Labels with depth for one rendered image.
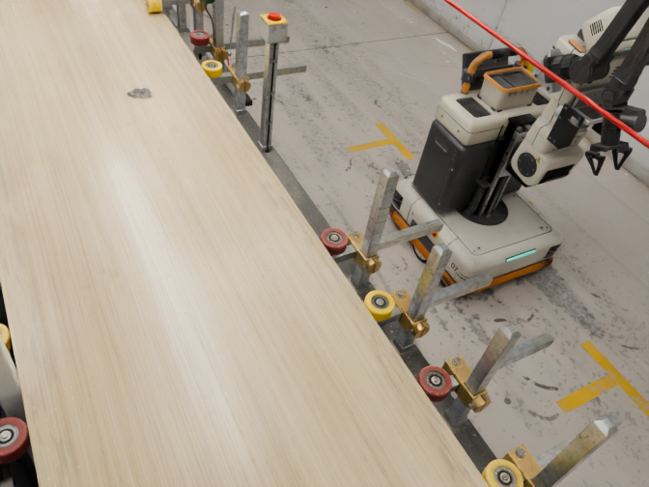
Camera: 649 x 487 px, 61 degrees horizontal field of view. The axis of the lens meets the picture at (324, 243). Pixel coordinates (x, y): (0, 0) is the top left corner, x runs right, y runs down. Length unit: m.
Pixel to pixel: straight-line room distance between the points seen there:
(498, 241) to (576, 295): 0.58
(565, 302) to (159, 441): 2.27
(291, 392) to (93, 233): 0.70
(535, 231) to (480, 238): 0.31
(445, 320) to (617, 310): 0.93
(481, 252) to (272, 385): 1.57
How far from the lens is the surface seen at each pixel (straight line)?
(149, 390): 1.29
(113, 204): 1.68
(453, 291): 1.66
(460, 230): 2.71
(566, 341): 2.89
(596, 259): 3.39
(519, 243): 2.78
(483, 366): 1.36
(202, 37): 2.51
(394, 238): 1.74
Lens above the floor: 2.02
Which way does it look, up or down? 45 degrees down
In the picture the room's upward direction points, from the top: 11 degrees clockwise
